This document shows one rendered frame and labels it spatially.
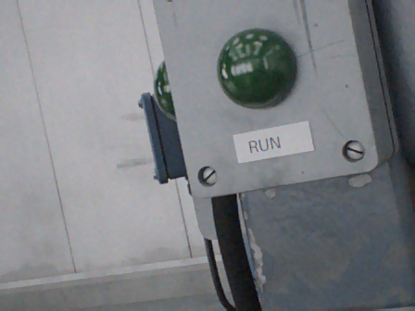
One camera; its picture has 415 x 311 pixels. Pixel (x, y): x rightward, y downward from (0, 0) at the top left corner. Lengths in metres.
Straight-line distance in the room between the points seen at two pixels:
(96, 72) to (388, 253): 6.00
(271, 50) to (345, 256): 0.10
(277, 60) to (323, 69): 0.02
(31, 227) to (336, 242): 6.45
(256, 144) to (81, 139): 6.13
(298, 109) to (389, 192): 0.06
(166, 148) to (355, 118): 0.53
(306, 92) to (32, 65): 6.32
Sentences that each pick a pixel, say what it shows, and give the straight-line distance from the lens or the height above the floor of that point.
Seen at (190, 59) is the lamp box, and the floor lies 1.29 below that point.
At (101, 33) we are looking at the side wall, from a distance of 6.30.
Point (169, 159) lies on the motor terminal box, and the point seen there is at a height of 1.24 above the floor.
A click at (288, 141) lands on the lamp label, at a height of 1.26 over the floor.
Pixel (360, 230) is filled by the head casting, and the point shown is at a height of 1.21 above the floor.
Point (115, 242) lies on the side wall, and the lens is 6.43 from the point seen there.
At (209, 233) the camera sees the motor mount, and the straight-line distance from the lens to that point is 0.81.
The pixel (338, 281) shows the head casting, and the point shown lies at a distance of 0.37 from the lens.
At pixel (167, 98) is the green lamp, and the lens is 0.34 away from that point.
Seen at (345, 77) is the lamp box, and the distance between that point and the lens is 0.31.
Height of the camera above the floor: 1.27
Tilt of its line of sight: 3 degrees down
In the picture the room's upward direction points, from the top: 12 degrees counter-clockwise
